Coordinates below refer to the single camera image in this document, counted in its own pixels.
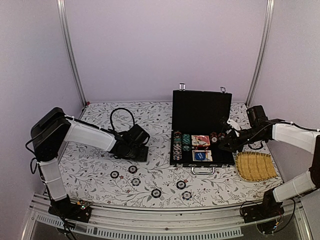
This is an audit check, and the poker chip upper left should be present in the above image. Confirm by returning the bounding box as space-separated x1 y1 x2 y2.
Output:
128 165 138 174

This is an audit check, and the green chip row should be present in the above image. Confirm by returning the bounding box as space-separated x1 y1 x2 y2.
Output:
181 134 192 152

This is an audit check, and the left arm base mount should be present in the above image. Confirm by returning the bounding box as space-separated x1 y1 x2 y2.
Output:
48 195 92 223

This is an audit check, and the woven bamboo tray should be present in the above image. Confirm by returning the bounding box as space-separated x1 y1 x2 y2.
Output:
235 151 277 182

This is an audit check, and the poker chip far left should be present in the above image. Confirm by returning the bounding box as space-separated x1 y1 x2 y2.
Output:
110 170 120 179

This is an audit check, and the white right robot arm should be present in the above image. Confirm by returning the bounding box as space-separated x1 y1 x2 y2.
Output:
219 105 320 218

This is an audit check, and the blue small blind button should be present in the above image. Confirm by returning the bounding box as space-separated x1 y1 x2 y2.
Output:
194 152 206 161

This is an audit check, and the poker chip right upper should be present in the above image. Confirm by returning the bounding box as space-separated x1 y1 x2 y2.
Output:
176 180 186 190

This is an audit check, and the red card deck box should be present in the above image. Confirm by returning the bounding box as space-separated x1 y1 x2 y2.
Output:
191 135 210 147

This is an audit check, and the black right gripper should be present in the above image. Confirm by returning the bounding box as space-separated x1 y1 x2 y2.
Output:
219 126 265 153

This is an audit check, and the black poker case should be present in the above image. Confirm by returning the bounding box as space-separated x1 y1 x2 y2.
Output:
169 82 235 169

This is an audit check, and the front aluminium rail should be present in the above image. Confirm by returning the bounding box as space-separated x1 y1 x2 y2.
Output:
22 194 313 240

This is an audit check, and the blue poker chip front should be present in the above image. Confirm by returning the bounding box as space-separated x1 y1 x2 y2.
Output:
181 191 192 201

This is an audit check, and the aluminium frame post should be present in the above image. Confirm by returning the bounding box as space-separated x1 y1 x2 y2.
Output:
245 0 275 107
56 0 88 107

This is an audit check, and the poker chip centre low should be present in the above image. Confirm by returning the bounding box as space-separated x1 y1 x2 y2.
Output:
151 189 162 199

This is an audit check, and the right aluminium frame post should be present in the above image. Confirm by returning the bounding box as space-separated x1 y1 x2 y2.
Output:
245 0 275 107

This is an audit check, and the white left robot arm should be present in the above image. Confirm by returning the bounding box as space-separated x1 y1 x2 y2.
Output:
27 107 227 217

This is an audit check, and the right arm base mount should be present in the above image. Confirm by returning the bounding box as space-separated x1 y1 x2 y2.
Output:
239 189 285 235

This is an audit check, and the poker chip middle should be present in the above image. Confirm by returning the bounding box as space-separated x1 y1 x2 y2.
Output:
131 178 141 187

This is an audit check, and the blue card deck box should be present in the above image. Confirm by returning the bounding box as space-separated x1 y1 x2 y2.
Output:
192 150 213 162

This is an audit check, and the left aluminium frame post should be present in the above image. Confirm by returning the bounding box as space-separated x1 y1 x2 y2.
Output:
56 0 88 107

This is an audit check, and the chrome case handle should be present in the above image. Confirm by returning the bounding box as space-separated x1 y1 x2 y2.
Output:
191 166 215 176

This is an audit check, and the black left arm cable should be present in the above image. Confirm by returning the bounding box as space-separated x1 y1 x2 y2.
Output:
109 107 137 133

